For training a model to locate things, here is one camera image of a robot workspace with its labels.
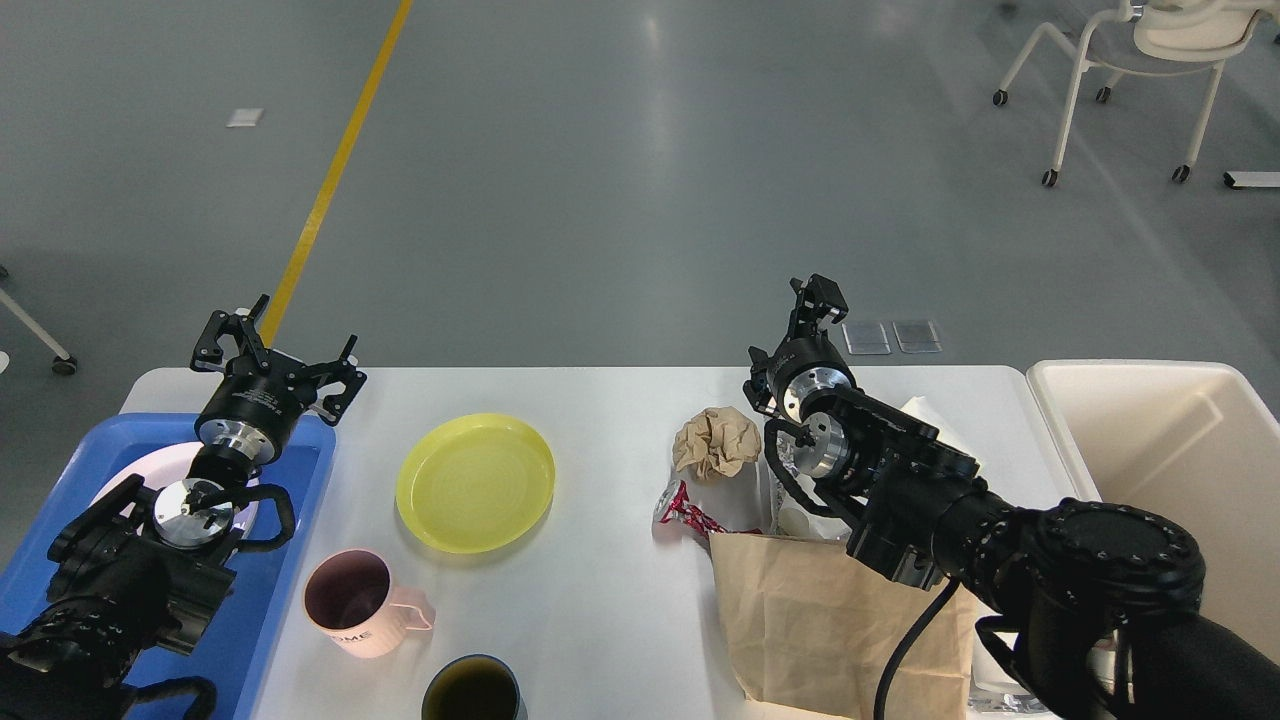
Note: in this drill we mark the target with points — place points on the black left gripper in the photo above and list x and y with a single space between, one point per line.
264 393

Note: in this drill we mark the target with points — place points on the blue plastic tray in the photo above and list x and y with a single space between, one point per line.
236 647

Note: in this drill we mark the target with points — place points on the floor outlet plate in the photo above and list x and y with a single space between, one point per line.
917 336
866 338

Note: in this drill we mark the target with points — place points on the white round plate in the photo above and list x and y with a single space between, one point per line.
188 495

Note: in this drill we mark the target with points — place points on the yellow plastic plate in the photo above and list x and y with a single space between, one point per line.
476 483

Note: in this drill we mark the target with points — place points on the white bar on floor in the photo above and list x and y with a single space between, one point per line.
1252 179

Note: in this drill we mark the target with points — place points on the floor outlet plate left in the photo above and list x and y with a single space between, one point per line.
866 338

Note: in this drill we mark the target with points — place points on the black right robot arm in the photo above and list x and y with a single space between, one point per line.
1096 606

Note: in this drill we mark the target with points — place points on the red white snack wrapper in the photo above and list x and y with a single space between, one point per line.
675 504

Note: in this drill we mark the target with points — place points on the floor outlet plate right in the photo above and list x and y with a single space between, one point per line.
917 336

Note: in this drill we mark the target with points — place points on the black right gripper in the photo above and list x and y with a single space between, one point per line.
807 362

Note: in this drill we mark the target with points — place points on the brown paper bag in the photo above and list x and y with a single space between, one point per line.
810 628

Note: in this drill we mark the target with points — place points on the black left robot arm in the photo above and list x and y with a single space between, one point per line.
143 568

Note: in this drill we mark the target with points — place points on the beige plastic bin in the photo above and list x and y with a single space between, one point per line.
1193 442

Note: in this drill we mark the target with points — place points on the white chair on casters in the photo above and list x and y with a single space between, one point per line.
1143 39

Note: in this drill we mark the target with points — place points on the chair leg with caster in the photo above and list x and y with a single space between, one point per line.
63 362

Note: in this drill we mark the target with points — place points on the crumpled brown paper ball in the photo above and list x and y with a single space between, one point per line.
716 444

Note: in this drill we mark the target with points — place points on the pink mug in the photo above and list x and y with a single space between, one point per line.
354 598

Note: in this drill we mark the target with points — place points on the dark green mug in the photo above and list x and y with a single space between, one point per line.
475 686

